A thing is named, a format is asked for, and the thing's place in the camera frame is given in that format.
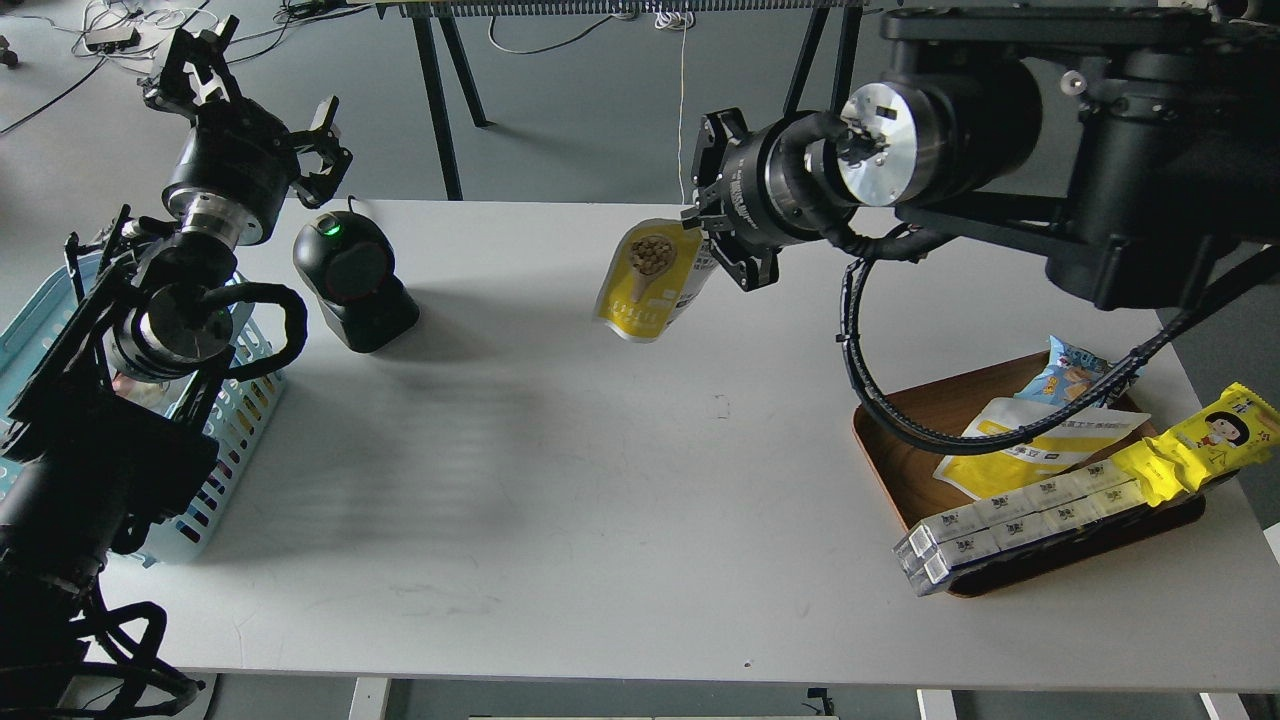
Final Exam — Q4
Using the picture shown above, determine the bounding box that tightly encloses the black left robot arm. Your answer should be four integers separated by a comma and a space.
3, 15, 352, 719

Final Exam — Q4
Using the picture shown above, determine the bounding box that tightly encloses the white boxed snack pack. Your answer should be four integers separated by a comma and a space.
893, 460, 1148, 596

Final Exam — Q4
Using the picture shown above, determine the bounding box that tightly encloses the black background table frame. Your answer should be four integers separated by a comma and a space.
385, 1, 890, 204

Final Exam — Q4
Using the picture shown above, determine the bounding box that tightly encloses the floor cables and adapter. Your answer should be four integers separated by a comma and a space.
0, 0, 381, 136

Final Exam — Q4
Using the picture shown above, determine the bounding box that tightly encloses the yellow white snack pouch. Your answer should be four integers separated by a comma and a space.
932, 397, 1149, 498

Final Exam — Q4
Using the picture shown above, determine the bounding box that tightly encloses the black barcode scanner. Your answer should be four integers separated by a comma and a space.
293, 210, 420, 354

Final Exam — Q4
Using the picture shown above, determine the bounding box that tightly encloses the white hanging cord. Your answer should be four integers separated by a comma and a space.
655, 8, 698, 205

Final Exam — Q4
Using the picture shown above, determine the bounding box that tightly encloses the wooden tray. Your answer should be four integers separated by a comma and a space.
852, 350, 1207, 598

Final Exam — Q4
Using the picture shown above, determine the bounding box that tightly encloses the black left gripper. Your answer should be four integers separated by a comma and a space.
140, 15, 353, 245

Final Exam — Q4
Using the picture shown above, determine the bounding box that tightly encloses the blue snack packet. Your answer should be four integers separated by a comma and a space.
1012, 334, 1117, 407

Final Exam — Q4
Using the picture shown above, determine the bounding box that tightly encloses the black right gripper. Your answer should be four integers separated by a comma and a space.
682, 108, 791, 292

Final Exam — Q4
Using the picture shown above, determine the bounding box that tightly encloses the yellow cartoon snack bag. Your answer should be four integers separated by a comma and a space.
1110, 382, 1279, 507

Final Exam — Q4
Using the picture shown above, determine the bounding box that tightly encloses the yellow nut snack pouch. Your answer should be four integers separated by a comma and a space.
593, 219, 719, 343

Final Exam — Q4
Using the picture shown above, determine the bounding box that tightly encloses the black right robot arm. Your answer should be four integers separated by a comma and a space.
684, 6, 1277, 313

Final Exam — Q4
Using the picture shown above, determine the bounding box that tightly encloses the light blue plastic basket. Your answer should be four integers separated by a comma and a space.
1, 252, 285, 568

